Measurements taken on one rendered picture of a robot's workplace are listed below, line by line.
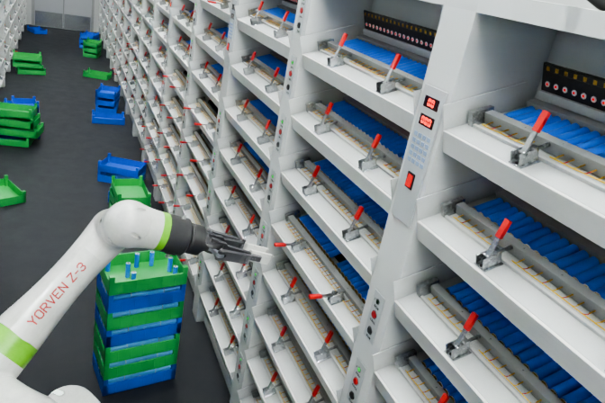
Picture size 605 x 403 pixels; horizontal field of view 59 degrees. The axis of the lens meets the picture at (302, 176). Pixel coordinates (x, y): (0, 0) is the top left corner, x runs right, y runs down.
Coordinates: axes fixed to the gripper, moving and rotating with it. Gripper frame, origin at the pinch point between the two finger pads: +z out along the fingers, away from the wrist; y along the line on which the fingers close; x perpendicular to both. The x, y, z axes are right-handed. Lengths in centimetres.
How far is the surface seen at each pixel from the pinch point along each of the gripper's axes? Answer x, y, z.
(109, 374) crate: -93, -65, 1
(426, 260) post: 24.0, 38.1, 15.0
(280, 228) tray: -1.7, -28.6, 20.6
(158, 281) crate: -49, -66, 4
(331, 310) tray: -4.1, 15.1, 18.4
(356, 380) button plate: -10.9, 32.8, 19.3
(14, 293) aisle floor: -112, -142, -32
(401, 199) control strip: 33.3, 32.2, 6.3
